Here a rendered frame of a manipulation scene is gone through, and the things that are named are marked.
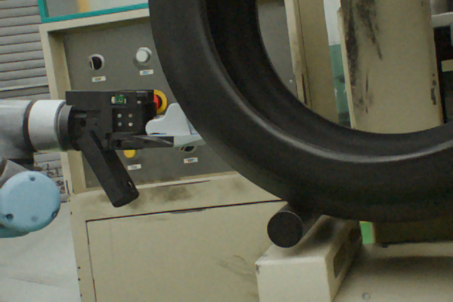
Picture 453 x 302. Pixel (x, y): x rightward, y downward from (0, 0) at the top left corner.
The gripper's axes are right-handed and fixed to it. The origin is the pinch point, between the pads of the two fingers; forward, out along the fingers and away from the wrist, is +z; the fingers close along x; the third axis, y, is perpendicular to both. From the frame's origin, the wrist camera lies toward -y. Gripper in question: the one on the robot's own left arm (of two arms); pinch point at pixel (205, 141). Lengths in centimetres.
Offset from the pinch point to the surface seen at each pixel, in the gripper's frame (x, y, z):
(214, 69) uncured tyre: -12.2, 10.0, 5.2
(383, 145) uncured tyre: 15.8, -2.0, 22.7
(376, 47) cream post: 27.0, 12.4, 20.4
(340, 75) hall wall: 889, -9, -106
